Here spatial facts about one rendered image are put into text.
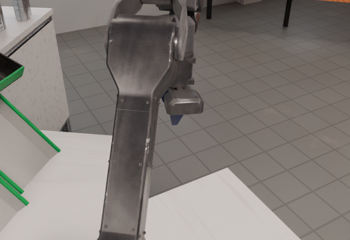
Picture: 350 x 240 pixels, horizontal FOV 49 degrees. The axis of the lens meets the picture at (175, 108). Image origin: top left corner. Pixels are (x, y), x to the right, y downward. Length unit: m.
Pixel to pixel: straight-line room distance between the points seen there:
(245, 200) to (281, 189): 1.33
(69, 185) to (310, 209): 1.48
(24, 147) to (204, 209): 0.42
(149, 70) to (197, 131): 2.23
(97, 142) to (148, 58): 0.74
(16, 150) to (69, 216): 0.19
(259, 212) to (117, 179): 0.58
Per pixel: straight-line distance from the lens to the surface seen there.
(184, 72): 0.68
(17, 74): 0.76
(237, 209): 0.92
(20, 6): 2.11
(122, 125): 0.39
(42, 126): 2.23
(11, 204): 0.77
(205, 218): 0.90
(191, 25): 0.66
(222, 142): 2.54
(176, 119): 0.75
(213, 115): 2.80
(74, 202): 0.95
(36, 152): 0.87
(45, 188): 1.01
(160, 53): 0.40
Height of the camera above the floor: 1.52
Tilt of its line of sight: 32 degrees down
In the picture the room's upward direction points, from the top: straight up
